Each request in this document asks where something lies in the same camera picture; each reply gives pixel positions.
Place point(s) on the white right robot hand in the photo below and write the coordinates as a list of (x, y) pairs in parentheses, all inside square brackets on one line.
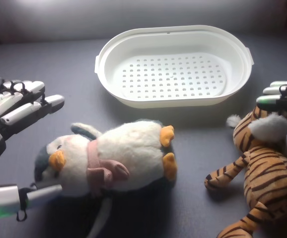
[(270, 101)]

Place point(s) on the plush striped tiger toy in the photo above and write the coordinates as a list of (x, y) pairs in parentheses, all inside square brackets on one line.
[(270, 171)]

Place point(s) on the white perforated plastic oval basket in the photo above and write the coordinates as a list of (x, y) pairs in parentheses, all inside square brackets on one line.
[(173, 72)]

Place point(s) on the plush penguin with pink scarf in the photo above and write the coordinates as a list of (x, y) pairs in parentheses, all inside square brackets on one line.
[(123, 153)]

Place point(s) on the grey table cloth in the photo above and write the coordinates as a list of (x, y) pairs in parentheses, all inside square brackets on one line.
[(59, 64)]

